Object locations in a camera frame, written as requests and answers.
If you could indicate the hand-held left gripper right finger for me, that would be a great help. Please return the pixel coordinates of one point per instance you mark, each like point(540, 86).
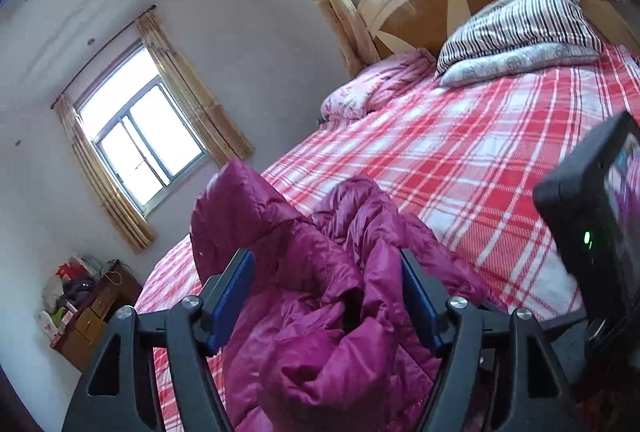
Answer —
point(420, 302)

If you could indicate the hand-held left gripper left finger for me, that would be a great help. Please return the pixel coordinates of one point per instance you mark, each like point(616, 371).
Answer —
point(232, 297)

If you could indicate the magenta puffer jacket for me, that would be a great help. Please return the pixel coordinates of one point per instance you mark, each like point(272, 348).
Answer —
point(320, 312)

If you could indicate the red plaid bed sheet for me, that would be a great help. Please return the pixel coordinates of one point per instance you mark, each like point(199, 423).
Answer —
point(475, 152)

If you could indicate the wooden side cabinet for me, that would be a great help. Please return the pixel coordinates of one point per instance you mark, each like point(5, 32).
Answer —
point(95, 317)

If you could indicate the dark purple cloth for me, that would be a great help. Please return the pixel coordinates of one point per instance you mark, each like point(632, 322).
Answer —
point(77, 289)

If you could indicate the red bag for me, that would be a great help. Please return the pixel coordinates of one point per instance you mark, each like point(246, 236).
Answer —
point(66, 272)

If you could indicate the white floral pillow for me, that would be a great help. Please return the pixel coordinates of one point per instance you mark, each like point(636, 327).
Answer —
point(500, 65)

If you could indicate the white plastic bag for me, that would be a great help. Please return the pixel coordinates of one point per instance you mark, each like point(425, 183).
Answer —
point(52, 292)

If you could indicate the white carton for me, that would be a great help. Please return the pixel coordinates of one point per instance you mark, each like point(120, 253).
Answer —
point(46, 324)

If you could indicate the small sliding window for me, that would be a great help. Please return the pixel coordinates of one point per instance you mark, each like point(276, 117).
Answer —
point(135, 132)

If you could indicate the striped pillow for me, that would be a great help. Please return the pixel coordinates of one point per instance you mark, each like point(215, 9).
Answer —
point(515, 22)

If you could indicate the pink floral quilt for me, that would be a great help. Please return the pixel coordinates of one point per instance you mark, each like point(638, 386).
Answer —
point(370, 87)

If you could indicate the dark curtain rod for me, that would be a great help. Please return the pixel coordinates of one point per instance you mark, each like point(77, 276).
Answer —
point(100, 57)

